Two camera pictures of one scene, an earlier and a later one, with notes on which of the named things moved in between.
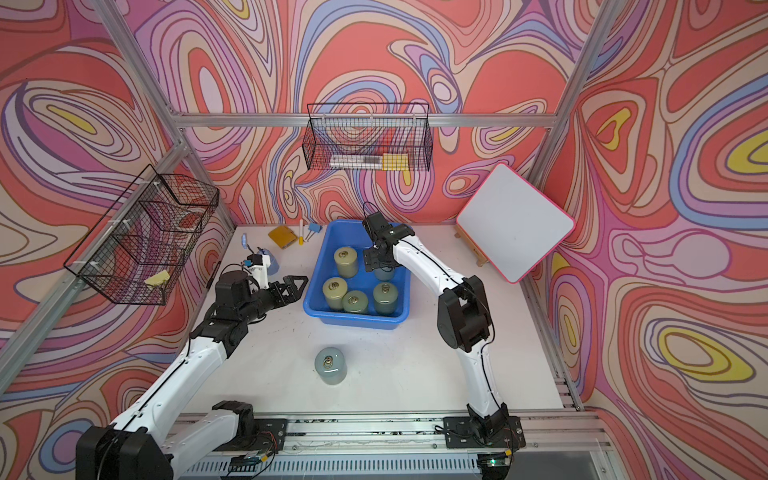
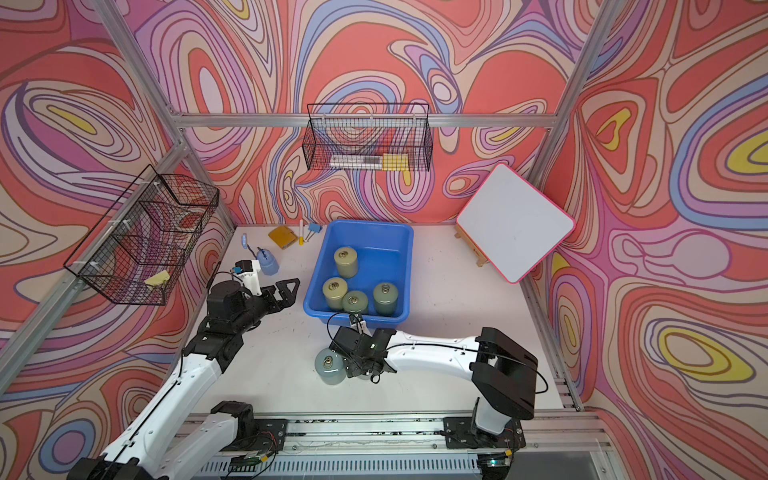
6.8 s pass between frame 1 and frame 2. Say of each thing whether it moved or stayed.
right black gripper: moved
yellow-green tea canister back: stayed
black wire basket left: stayed
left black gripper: stayed
